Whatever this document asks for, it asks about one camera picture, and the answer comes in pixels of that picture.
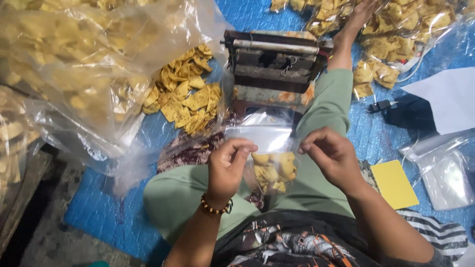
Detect white paper sheet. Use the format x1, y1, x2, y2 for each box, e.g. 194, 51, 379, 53
400, 67, 475, 136

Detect wooden board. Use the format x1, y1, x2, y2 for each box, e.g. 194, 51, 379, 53
0, 148, 53, 257

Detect person's black printed shirt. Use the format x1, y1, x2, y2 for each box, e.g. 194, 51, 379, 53
211, 208, 454, 267

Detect brown bead bracelet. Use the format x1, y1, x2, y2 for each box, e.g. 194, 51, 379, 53
200, 192, 234, 215

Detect clear sack of pale crackers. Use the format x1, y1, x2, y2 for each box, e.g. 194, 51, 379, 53
0, 85, 42, 210

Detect black pouch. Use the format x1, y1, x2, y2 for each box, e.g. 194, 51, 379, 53
382, 94, 437, 131

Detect person's green trousers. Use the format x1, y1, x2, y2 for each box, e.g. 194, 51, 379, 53
143, 68, 357, 246

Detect black power adapter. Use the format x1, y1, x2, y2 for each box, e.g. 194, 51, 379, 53
367, 99, 393, 114

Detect pile of loose yellow chips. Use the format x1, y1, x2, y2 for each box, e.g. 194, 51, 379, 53
142, 44, 223, 136

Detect person's right hand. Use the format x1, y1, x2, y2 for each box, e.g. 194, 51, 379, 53
298, 126, 369, 196

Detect white cable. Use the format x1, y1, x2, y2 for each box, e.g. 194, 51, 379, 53
396, 40, 433, 84

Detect rusty metal sealing machine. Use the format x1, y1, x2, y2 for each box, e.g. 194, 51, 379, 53
220, 29, 335, 116

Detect heap of filled chip packets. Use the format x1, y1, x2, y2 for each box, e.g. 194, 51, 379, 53
270, 0, 475, 101

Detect person's left hand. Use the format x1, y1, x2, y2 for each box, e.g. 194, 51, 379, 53
205, 138, 259, 204

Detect large clear bag of chips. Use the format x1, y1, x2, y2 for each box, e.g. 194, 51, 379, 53
0, 0, 235, 179

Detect stack of empty clear bags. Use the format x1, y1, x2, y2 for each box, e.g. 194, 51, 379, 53
397, 129, 475, 212

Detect black white striped cloth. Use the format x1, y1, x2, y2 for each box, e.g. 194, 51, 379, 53
396, 208, 469, 261

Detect small clear bag of chips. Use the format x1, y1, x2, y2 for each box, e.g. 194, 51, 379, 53
224, 110, 302, 196

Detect yellow notebook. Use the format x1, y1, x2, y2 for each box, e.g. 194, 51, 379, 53
370, 159, 420, 211

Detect blue floor mat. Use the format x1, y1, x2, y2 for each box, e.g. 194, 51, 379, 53
63, 0, 475, 262

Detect maroon floral cloth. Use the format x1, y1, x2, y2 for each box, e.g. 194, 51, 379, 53
156, 111, 268, 212

